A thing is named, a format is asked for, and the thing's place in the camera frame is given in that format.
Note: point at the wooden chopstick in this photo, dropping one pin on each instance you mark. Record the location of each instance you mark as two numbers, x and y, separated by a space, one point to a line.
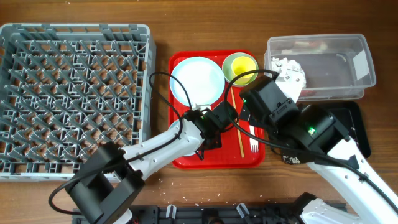
237 121

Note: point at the grey dishwasher rack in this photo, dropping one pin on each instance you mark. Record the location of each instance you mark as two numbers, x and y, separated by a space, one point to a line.
68 88

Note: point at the green bowl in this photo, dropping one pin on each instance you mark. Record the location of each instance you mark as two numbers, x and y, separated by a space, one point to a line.
226 68

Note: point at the red snack wrapper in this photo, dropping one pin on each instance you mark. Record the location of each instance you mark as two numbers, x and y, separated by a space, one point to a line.
307 93

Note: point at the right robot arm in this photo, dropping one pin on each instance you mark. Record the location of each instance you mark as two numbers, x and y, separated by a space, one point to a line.
355 180

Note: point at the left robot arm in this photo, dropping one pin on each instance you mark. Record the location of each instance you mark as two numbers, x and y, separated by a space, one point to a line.
109 181

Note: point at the white napkin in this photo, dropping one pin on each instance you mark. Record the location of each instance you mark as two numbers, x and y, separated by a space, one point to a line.
277 63

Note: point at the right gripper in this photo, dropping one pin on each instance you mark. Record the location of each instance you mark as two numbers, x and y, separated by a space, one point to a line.
245 114

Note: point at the yellow cup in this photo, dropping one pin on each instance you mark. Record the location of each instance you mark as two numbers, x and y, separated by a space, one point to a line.
241 65

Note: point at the black waste tray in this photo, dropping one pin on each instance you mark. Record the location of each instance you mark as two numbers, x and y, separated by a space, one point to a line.
357 118

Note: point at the white plastic fork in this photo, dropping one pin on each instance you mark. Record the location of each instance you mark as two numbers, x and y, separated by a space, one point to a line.
253 143

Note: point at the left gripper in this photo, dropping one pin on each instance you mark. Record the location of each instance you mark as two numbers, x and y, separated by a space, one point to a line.
219 144

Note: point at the small light blue bowl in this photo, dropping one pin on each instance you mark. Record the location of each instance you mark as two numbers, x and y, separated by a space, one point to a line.
175 123

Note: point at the clear plastic bin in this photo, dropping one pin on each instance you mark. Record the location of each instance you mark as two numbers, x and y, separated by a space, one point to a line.
336 66

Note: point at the large light blue plate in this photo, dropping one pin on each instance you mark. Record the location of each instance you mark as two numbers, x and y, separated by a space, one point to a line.
198 82

